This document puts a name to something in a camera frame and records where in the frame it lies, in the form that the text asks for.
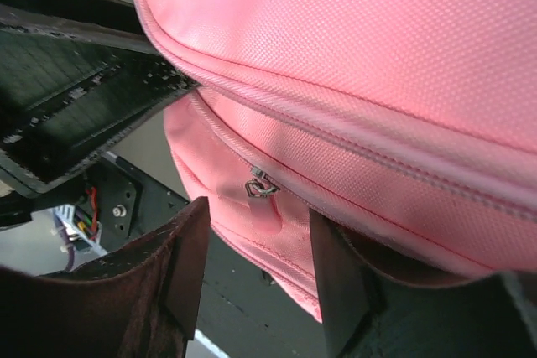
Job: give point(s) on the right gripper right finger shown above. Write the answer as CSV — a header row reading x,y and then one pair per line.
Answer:
x,y
376,302

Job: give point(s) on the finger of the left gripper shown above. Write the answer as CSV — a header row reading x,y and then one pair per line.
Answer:
x,y
110,14
70,91

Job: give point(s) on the pink student backpack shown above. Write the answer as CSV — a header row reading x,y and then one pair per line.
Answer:
x,y
412,122

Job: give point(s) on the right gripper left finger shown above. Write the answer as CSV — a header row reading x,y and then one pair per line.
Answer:
x,y
139,301

